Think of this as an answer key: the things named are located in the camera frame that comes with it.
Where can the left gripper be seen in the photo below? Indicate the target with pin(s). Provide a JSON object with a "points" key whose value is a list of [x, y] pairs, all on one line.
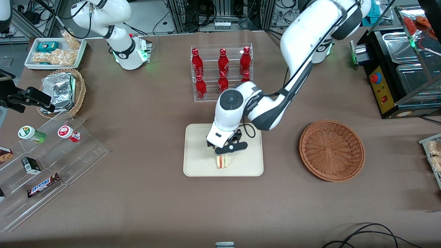
{"points": [[209, 144]]}

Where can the triangular sandwich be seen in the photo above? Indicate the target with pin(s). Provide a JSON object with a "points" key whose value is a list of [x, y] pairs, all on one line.
{"points": [[222, 162]]}

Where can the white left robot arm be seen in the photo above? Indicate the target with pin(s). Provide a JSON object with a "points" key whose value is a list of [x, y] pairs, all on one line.
{"points": [[299, 41]]}

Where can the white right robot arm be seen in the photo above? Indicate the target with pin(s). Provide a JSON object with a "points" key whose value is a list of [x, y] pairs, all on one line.
{"points": [[119, 38]]}

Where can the cream plastic tray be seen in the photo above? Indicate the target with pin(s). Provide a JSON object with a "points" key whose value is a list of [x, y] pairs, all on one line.
{"points": [[196, 158]]}

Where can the white rectangular snack tray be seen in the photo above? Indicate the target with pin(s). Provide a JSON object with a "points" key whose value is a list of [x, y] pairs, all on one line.
{"points": [[31, 58]]}

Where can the light wicker basket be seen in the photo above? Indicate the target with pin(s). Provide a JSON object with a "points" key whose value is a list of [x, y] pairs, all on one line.
{"points": [[80, 93]]}

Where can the brown wicker basket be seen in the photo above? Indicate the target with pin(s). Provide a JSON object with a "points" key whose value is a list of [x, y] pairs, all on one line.
{"points": [[330, 151]]}

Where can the silver foil packet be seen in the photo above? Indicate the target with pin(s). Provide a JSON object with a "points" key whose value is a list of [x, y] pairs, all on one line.
{"points": [[58, 91]]}

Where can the green yogurt drink bottle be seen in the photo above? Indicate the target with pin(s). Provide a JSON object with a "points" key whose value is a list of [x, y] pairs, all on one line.
{"points": [[30, 133]]}

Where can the large clear peanut bag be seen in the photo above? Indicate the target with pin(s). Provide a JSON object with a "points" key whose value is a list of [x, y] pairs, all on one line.
{"points": [[55, 58]]}

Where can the red yogurt drink bottle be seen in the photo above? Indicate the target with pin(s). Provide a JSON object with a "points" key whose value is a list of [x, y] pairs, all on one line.
{"points": [[68, 133]]}

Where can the brown cookie box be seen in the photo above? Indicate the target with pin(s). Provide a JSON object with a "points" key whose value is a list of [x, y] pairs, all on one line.
{"points": [[5, 155]]}

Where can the teal snack packet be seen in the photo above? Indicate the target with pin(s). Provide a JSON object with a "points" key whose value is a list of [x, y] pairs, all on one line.
{"points": [[47, 46]]}

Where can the red soda bottle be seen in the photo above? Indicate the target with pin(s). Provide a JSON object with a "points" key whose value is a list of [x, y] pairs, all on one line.
{"points": [[223, 62], [197, 63], [246, 76], [201, 88], [223, 82], [245, 61]]}

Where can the small black box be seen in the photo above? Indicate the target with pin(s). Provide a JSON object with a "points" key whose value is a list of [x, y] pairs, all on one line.
{"points": [[31, 165]]}

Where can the small clear peanut bag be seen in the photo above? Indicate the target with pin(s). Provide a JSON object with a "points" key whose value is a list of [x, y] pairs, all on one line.
{"points": [[72, 40]]}

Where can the clear acrylic stepped display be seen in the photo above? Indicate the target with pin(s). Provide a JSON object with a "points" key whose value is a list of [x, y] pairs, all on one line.
{"points": [[79, 155]]}

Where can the Snickers chocolate bar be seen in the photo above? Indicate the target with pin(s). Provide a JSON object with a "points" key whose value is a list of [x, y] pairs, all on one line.
{"points": [[44, 185]]}

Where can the clear acrylic bottle rack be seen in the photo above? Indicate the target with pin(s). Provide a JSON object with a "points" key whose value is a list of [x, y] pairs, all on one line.
{"points": [[206, 46]]}

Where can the small grey device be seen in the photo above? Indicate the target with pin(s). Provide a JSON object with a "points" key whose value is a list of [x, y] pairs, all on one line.
{"points": [[224, 245]]}

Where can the white power strip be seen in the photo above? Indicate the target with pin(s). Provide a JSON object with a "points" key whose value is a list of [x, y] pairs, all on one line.
{"points": [[222, 24]]}

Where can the red emergency stop button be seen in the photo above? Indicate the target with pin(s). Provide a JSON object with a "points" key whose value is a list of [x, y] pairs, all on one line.
{"points": [[376, 77]]}

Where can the black food warmer machine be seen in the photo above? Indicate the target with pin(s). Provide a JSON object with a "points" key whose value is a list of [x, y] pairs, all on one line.
{"points": [[389, 79]]}

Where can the clear bag of crackers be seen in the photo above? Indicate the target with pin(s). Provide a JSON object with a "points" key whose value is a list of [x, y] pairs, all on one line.
{"points": [[436, 163], [433, 147]]}

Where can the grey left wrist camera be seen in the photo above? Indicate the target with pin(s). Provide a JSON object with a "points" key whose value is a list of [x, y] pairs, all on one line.
{"points": [[231, 148]]}

